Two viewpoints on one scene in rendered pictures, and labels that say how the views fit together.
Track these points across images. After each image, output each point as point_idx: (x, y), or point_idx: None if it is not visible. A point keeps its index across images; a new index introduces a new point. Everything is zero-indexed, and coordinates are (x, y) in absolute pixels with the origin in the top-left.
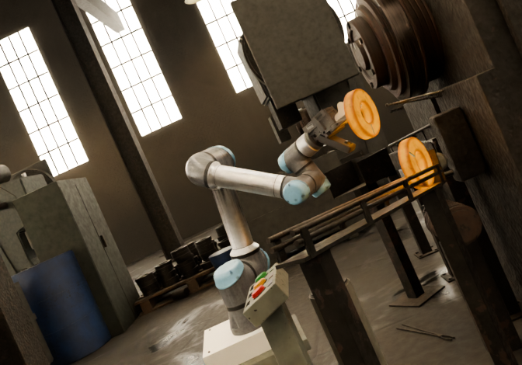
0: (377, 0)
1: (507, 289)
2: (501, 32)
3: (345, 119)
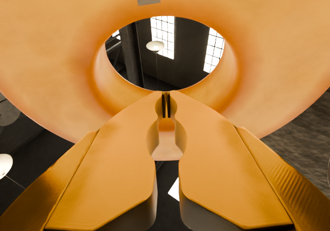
0: (328, 181)
1: None
2: None
3: (77, 146)
